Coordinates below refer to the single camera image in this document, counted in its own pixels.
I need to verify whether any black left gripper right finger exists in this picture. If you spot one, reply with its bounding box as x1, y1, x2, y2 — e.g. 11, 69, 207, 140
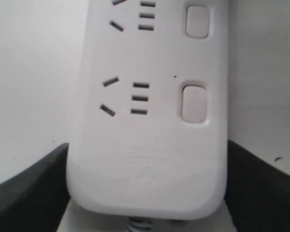
224, 140, 290, 232

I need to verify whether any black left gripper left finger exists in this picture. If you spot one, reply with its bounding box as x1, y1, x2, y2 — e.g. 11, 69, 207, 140
0, 143, 71, 232

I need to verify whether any white five-socket power strip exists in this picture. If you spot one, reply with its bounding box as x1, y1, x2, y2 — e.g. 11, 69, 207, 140
66, 0, 229, 220

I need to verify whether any white power cord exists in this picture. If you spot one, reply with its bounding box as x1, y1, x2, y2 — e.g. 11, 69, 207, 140
125, 215, 153, 232

